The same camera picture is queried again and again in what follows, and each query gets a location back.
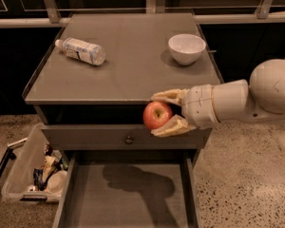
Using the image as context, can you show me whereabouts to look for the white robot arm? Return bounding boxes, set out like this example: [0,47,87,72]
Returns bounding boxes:
[151,59,285,138]

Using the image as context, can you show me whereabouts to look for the grey drawer cabinet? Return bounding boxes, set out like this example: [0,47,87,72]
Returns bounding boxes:
[21,12,230,228]

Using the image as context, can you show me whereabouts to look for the white lid in bin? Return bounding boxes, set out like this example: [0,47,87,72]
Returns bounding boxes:
[47,170,67,195]

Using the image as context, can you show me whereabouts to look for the open middle drawer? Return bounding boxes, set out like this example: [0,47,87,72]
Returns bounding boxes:
[52,150,202,228]

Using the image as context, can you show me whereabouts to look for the clear plastic water bottle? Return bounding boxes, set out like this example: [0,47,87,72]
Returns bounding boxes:
[55,37,106,66]

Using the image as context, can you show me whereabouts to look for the white ceramic bowl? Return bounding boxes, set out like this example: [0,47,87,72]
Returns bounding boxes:
[168,34,206,66]

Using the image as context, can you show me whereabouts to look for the closed top drawer front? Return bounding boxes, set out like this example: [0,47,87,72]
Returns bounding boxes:
[42,124,211,150]

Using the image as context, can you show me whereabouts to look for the round metal drawer knob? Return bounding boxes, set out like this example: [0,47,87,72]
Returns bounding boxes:
[125,136,134,144]

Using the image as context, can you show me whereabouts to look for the clear plastic storage bin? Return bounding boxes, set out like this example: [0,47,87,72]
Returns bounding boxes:
[2,123,62,201]

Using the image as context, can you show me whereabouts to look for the snack packets in bin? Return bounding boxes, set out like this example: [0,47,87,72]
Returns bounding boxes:
[33,143,68,192]

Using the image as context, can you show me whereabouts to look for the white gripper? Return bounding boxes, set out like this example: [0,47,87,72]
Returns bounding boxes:
[151,85,219,138]

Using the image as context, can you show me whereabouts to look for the metal railing frame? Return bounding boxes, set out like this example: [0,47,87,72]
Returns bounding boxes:
[0,0,285,28]

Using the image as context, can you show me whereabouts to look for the red apple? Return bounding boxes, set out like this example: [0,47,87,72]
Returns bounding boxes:
[142,102,173,130]

